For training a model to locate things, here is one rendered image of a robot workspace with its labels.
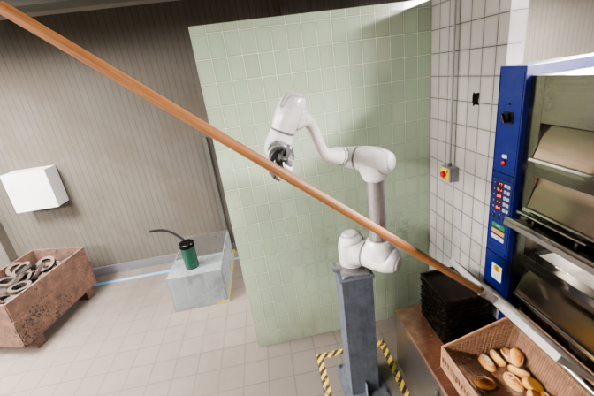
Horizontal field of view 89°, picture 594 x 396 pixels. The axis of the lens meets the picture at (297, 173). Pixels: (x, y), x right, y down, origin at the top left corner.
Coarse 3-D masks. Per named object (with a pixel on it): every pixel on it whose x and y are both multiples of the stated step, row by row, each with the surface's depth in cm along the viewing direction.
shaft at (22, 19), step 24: (24, 24) 70; (72, 48) 73; (120, 72) 77; (144, 96) 79; (192, 120) 82; (240, 144) 87; (264, 168) 90; (312, 192) 94; (360, 216) 100; (432, 264) 110; (480, 288) 118
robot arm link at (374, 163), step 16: (368, 160) 153; (384, 160) 150; (368, 176) 157; (384, 176) 156; (368, 192) 163; (384, 192) 162; (368, 208) 168; (384, 208) 165; (384, 224) 168; (368, 240) 176; (384, 240) 171; (368, 256) 176; (384, 256) 170; (400, 256) 172; (384, 272) 175
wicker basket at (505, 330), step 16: (464, 336) 167; (480, 336) 169; (496, 336) 171; (512, 336) 172; (448, 352) 164; (464, 352) 171; (480, 352) 173; (528, 352) 162; (448, 368) 170; (464, 368) 169; (480, 368) 167; (496, 368) 166; (528, 368) 161; (544, 368) 153; (560, 368) 145; (464, 384) 151; (496, 384) 159; (544, 384) 152; (560, 384) 145; (576, 384) 138; (592, 384) 132
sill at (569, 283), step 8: (528, 256) 160; (536, 256) 160; (536, 264) 156; (544, 264) 153; (552, 264) 153; (544, 272) 151; (552, 272) 147; (560, 272) 147; (552, 280) 148; (560, 280) 143; (568, 280) 141; (576, 280) 141; (568, 288) 140; (576, 288) 136; (584, 288) 136; (576, 296) 137; (584, 296) 133; (592, 296) 131; (592, 304) 130
